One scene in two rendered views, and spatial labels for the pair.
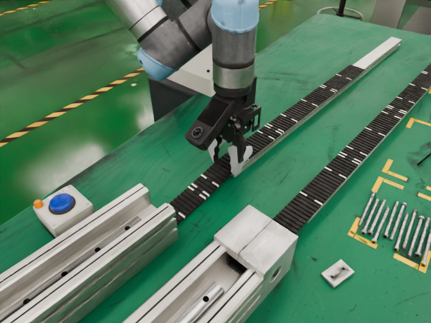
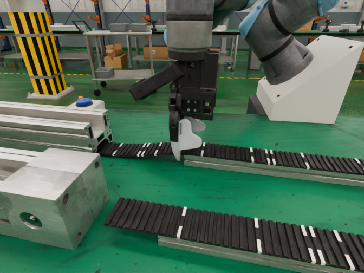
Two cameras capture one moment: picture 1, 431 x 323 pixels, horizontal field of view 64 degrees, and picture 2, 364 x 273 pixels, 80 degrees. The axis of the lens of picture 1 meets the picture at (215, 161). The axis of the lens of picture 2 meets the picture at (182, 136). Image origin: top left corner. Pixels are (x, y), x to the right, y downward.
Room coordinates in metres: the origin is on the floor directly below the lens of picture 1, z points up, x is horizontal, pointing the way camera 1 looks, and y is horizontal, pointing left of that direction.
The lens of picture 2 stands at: (0.36, -0.36, 1.06)
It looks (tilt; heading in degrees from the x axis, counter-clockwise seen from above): 29 degrees down; 59
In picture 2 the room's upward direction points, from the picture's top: straight up
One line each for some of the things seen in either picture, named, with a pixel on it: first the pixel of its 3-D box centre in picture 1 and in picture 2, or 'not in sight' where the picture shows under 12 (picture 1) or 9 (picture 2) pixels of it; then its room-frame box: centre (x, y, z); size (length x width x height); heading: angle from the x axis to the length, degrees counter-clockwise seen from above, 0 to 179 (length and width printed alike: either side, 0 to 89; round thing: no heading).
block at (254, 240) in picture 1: (247, 248); (66, 189); (0.34, -0.06, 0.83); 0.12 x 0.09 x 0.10; 47
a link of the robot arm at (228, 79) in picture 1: (231, 71); (189, 36); (0.58, -0.03, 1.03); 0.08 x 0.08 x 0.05
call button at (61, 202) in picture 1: (61, 203); (84, 102); (0.43, 0.28, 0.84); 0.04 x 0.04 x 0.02
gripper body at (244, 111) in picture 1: (234, 107); (192, 84); (0.58, -0.04, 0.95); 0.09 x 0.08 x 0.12; 137
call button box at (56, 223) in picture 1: (68, 217); (84, 114); (0.42, 0.28, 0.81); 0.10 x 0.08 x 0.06; 47
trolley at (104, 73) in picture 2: not in sight; (120, 57); (1.36, 3.08, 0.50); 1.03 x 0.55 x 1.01; 156
